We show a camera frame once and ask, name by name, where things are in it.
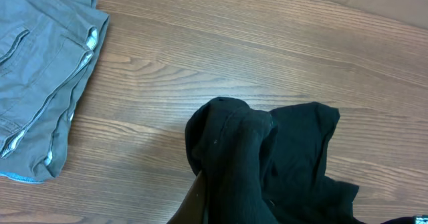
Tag black shorts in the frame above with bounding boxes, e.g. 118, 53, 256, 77
185, 97, 358, 224

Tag folded grey shorts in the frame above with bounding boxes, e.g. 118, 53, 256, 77
1, 0, 110, 183

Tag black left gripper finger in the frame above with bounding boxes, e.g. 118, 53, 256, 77
168, 171, 207, 224

